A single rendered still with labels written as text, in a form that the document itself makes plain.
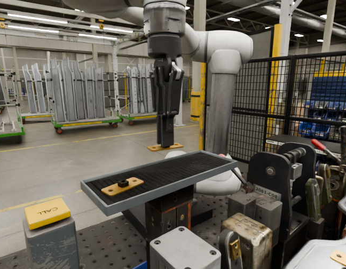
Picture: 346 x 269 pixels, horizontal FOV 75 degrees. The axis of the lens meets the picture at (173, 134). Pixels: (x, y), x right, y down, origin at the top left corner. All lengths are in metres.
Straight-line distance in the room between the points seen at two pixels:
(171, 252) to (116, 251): 0.68
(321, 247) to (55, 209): 0.57
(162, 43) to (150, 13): 0.06
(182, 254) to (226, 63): 0.79
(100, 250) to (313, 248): 0.77
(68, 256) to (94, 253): 0.61
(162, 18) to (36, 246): 0.45
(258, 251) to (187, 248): 0.16
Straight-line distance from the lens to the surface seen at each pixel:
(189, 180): 0.51
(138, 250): 1.05
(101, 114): 7.65
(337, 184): 1.07
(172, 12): 0.50
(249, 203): 0.58
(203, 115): 3.66
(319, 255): 0.65
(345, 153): 1.04
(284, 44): 5.19
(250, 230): 0.51
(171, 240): 0.42
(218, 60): 1.01
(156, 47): 0.50
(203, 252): 0.40
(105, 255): 1.06
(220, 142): 1.06
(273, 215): 0.62
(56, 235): 0.44
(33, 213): 0.45
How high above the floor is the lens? 1.37
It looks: 13 degrees down
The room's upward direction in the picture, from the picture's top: straight up
